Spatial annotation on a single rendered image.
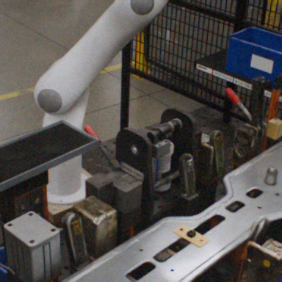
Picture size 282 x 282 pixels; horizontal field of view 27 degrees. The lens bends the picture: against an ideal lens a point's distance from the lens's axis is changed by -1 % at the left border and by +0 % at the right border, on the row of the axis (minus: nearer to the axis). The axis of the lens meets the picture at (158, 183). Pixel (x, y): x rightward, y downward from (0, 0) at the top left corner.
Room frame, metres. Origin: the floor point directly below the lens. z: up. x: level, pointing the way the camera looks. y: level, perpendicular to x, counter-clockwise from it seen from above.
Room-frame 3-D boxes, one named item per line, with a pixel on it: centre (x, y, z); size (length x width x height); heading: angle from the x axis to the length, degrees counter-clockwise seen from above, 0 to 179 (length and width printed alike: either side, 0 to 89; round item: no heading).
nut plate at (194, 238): (1.08, -0.08, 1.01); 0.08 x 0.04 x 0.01; 50
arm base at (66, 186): (1.55, 0.31, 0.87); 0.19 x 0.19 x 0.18
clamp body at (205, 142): (1.42, -0.13, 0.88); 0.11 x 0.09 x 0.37; 50
